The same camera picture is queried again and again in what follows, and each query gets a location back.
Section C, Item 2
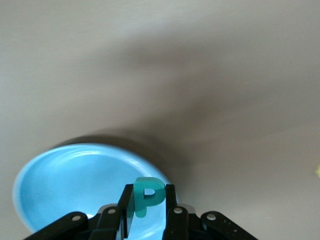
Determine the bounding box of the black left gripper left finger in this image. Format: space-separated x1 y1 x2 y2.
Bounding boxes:
24 184 135 240

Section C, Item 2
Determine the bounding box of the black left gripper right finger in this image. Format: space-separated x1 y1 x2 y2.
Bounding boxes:
162 183 258 240

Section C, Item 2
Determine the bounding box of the teal letter p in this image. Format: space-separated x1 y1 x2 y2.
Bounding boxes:
132 176 167 219

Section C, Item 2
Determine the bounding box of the blue plate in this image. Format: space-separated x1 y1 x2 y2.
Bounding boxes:
11 142 174 240

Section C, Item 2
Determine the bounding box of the brown table cover sheet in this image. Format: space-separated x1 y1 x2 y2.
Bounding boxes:
0 0 320 240

